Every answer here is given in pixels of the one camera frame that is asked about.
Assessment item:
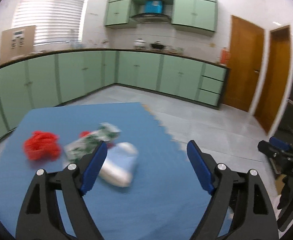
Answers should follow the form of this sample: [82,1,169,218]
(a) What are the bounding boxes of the green base cabinets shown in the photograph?
[0,49,231,148]

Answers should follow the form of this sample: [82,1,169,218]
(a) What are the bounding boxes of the brown cardboard board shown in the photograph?
[0,25,36,62]

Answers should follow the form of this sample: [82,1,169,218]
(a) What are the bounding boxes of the red plastic bag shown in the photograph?
[23,130,62,160]

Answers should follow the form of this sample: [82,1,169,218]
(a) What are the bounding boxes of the white window blind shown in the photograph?
[11,0,92,46]

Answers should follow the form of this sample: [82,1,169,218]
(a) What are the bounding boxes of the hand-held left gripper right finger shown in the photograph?
[187,140,279,240]

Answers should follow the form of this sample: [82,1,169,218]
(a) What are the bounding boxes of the green wall cabinets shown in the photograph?
[104,0,217,33]

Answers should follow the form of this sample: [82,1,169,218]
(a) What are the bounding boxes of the blue scalloped table mat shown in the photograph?
[0,102,237,240]

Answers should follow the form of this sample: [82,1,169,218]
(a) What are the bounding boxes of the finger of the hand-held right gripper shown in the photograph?
[258,140,284,158]
[269,136,291,152]

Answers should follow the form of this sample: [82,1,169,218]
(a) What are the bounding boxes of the wooden door with handle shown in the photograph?
[222,15,265,112]

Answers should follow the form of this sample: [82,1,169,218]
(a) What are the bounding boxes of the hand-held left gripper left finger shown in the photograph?
[16,140,108,240]

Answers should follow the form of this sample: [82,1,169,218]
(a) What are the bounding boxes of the light blue drink carton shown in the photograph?
[98,142,139,187]

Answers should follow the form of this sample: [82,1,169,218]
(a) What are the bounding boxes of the person's right hand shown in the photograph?
[277,176,293,215]

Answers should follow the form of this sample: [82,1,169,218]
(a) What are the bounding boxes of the green white milk carton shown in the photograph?
[63,122,122,162]

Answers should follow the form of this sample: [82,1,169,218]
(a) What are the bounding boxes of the red thermos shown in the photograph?
[220,47,231,64]

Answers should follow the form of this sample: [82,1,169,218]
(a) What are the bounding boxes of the black range hood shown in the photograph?
[129,12,172,23]

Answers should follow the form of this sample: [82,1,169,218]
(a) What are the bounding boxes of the row of glass cups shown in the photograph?
[165,45,184,53]

